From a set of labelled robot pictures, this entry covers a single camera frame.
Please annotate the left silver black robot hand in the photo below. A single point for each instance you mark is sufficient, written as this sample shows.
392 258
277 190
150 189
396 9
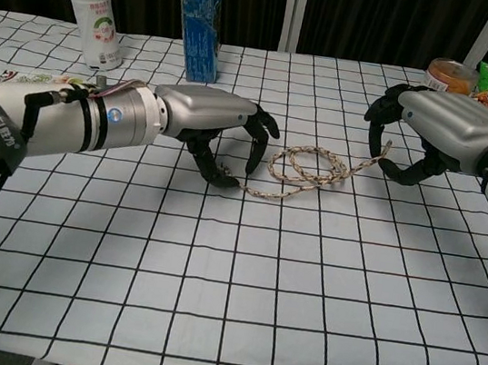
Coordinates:
204 110

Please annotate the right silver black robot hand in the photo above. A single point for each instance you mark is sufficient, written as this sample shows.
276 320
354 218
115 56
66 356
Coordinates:
455 120

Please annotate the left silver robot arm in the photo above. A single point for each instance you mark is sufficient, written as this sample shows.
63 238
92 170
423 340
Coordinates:
50 126

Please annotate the clear round plastic container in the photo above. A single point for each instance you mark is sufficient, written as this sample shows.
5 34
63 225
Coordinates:
450 80

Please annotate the tall blue carton box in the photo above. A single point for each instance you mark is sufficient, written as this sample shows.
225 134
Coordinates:
202 20

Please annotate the white green drink bottle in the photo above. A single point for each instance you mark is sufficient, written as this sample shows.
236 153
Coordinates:
96 9

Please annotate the white black grid tablecloth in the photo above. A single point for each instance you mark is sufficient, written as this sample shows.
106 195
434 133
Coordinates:
229 281

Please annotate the white peanut snack bag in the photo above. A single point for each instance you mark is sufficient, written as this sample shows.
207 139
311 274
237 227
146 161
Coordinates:
20 80

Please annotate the white vertical frame post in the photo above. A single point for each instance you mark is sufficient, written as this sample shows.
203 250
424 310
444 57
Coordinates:
295 11

